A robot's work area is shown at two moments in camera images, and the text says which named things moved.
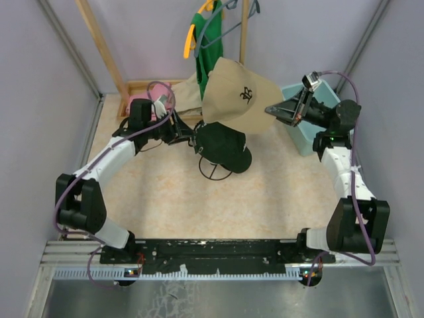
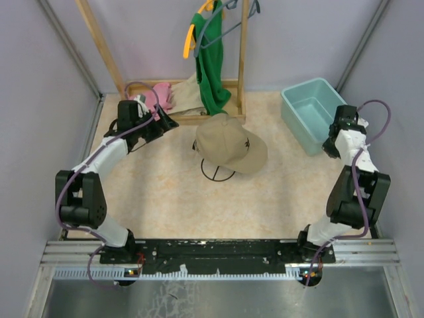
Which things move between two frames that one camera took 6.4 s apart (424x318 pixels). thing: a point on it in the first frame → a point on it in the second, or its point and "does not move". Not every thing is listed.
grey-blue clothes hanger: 203,40 does not move
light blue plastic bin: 304,133 does not move
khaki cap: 236,95 → 221,140
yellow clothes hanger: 190,43 does not move
